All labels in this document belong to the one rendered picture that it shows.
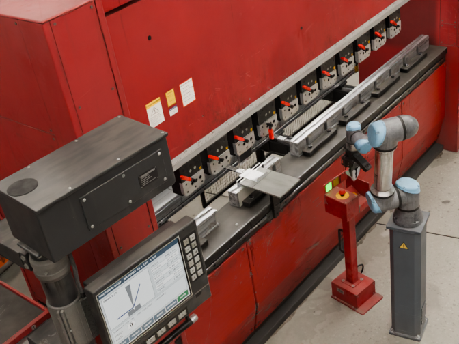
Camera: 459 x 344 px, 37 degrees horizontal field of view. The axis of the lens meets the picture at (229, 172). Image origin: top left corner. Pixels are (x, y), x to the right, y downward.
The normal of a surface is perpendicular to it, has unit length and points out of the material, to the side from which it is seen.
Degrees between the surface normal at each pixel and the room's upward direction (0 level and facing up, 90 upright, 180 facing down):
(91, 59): 90
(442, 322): 0
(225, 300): 90
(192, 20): 90
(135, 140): 0
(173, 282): 90
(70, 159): 0
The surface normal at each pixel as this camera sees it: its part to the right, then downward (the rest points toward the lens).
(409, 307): -0.46, 0.53
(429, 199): -0.15, -0.84
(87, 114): 0.77, 0.25
